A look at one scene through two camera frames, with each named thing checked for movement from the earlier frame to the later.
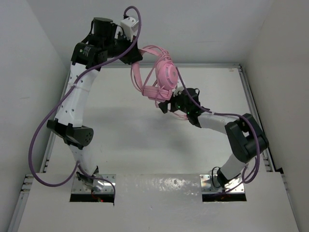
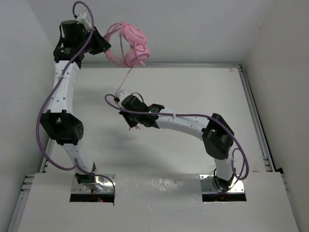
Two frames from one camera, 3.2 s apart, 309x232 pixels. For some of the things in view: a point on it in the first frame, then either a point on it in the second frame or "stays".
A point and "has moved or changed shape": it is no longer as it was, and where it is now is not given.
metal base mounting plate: (210, 183) stays
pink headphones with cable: (166, 75) has moved or changed shape
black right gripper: (164, 105) -> (132, 123)
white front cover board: (157, 203) stays
